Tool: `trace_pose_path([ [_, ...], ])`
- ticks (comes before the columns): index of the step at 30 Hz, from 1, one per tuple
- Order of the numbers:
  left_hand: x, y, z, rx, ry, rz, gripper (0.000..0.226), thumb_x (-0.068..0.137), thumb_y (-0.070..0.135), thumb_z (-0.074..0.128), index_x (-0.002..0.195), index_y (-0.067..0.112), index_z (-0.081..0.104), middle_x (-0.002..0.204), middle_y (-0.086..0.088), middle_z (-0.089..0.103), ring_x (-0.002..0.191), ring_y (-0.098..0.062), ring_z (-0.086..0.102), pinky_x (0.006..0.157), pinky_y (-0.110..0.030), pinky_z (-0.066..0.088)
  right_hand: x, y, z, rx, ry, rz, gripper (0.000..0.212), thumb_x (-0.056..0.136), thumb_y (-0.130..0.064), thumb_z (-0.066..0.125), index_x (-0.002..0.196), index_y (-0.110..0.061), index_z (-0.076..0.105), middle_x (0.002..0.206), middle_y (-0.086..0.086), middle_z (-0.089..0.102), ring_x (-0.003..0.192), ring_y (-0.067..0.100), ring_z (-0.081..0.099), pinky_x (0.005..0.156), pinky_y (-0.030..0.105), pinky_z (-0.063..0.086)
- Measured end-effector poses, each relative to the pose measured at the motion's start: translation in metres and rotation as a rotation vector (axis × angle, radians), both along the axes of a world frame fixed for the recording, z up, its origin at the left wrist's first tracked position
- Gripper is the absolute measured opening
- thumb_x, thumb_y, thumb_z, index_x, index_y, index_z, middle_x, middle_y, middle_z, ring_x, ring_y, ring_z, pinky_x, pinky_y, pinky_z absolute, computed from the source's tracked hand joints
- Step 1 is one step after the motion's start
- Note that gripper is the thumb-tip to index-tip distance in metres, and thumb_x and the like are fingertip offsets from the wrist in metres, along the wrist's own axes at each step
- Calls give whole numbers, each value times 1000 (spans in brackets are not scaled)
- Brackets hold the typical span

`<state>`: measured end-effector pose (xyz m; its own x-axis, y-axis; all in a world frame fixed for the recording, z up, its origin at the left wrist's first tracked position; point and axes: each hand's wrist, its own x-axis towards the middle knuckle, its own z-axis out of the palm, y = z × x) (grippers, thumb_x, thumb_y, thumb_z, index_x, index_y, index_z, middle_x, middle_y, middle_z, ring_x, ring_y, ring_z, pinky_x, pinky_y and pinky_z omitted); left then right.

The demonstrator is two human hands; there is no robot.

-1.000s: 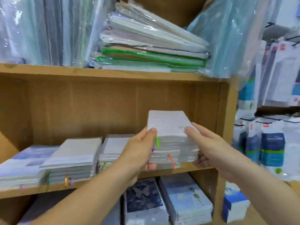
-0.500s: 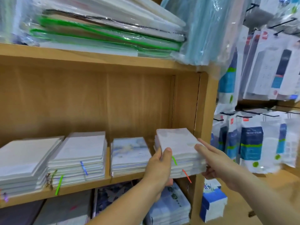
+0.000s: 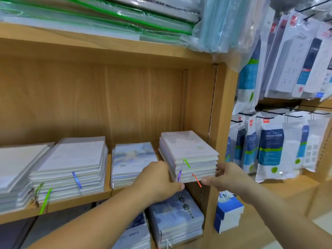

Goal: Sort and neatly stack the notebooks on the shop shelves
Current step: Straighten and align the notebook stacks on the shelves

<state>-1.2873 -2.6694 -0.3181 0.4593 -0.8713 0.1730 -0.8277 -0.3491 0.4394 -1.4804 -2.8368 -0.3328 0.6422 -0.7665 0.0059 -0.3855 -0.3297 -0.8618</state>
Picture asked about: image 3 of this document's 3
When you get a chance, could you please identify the person's right hand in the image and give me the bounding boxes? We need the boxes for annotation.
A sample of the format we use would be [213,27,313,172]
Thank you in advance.
[200,162,256,199]

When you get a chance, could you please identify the person's left hand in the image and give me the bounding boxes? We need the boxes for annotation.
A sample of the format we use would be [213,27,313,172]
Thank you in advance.
[130,160,185,204]

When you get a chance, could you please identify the snowy tree notebook stack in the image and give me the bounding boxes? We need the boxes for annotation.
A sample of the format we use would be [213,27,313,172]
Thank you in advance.
[110,141,158,189]

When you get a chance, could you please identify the sky cloud cover notebook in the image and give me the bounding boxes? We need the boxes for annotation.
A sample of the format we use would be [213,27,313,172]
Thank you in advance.
[147,189,205,249]

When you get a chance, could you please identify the pile of small notebooks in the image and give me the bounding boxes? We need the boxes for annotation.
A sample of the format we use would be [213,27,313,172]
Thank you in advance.
[158,130,220,184]

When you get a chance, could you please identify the blue butterfly cover notebook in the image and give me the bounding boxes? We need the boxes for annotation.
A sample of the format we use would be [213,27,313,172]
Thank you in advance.
[111,212,151,249]

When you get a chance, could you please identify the stack of sky photo notebooks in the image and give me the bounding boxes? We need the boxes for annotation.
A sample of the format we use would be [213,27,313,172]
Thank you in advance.
[28,136,109,204]

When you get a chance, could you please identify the wooden shelf unit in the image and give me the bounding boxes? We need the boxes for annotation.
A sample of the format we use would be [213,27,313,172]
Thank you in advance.
[0,22,239,249]

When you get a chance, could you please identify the stack of sage cover notebooks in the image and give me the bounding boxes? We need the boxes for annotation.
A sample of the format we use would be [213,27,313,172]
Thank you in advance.
[0,142,56,215]

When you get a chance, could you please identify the person's right forearm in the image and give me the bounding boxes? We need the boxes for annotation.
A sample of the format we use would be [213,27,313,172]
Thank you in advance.
[241,181,332,249]

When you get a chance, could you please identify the person's left forearm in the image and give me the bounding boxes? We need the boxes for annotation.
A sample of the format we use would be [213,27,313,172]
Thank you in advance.
[28,186,156,249]

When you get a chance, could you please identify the blue white small box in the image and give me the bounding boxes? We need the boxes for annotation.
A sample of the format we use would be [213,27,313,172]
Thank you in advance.
[213,190,245,234]

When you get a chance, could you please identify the white hanging packaged items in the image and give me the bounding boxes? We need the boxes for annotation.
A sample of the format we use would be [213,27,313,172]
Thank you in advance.
[259,0,332,103]

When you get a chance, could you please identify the light blue plastic bag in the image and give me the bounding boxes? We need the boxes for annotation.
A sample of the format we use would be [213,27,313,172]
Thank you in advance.
[182,0,275,72]

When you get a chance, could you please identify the stack of green edged packets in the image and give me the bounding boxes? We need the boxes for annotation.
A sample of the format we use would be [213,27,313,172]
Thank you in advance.
[0,0,204,48]

